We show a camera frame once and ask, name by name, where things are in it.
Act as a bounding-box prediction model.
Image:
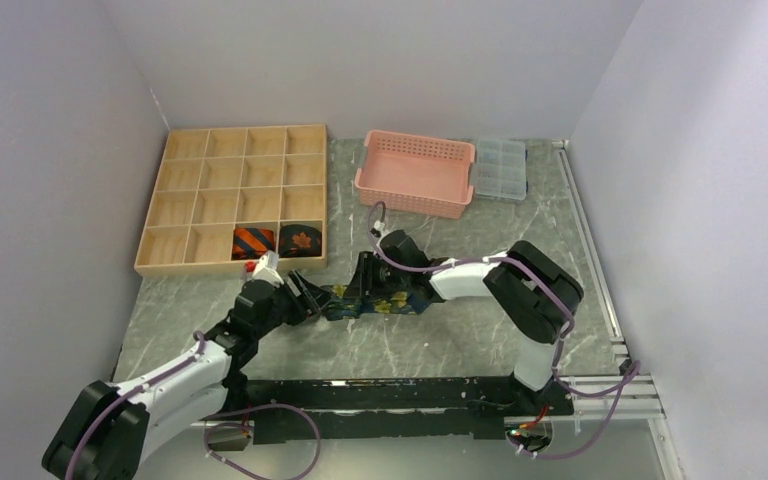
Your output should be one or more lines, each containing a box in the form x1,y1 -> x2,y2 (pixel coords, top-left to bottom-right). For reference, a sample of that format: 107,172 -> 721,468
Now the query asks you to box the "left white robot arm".
41,272 -> 331,479

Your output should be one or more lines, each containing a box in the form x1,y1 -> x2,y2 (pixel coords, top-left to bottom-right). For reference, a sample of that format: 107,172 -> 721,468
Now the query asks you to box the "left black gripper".
253,269 -> 334,340

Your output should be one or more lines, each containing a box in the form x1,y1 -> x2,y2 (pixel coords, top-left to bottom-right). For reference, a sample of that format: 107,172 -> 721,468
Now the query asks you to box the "orange navy striped tie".
231,227 -> 276,260

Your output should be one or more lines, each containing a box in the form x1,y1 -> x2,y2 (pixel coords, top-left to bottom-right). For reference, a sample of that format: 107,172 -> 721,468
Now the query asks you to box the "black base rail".
210,376 -> 574,445

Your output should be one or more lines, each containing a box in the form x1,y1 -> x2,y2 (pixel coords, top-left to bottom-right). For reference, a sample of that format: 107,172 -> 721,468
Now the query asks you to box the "clear plastic organizer box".
470,138 -> 528,202

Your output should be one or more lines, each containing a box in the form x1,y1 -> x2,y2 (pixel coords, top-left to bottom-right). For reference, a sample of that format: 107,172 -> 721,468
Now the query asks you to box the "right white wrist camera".
370,221 -> 388,239

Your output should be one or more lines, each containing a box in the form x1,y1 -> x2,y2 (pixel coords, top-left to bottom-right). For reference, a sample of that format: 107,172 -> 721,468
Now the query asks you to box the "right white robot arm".
338,227 -> 584,415

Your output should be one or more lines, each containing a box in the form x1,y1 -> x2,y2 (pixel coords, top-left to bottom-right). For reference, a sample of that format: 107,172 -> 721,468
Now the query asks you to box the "aluminium frame rail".
552,139 -> 665,420

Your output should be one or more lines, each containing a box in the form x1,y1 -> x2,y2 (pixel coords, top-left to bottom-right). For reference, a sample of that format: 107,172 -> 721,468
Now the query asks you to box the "pink plastic basket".
354,130 -> 476,219

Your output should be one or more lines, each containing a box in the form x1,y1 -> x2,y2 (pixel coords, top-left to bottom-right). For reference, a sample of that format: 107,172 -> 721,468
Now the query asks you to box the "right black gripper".
342,253 -> 409,300

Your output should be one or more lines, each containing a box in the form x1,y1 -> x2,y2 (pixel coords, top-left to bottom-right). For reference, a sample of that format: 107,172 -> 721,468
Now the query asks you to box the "dark rolled tie orange leaf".
277,223 -> 323,258

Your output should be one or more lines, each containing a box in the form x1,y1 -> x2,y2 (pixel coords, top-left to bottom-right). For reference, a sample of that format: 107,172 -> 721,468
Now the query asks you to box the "blue yellow floral tie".
322,285 -> 432,321

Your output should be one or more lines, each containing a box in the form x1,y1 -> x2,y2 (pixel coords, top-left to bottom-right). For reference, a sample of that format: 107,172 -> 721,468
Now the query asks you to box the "wooden compartment tray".
134,124 -> 328,277

